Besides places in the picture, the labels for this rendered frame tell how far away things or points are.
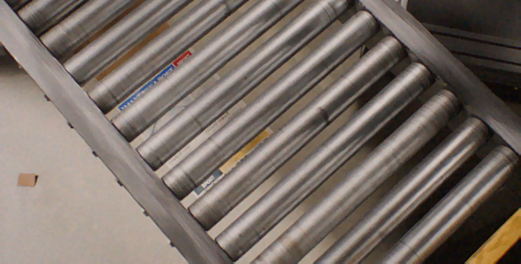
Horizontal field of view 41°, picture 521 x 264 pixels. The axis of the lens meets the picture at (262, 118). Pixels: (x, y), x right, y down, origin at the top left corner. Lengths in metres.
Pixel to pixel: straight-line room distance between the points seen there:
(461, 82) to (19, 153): 1.28
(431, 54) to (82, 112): 0.58
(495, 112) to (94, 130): 0.65
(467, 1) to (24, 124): 1.27
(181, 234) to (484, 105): 0.53
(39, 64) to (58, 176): 0.82
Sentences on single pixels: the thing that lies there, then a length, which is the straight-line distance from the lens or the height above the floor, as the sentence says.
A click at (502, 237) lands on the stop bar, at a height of 0.82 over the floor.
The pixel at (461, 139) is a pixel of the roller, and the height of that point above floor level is 0.80.
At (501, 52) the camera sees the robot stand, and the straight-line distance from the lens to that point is 1.90.
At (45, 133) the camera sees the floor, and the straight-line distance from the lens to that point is 2.03.
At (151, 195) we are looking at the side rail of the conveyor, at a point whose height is 0.80.
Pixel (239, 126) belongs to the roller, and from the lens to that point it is 1.11.
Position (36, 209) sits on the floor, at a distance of 1.99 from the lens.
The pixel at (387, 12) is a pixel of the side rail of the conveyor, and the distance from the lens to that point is 1.21.
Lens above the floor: 1.86
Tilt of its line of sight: 72 degrees down
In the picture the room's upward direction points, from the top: 2 degrees clockwise
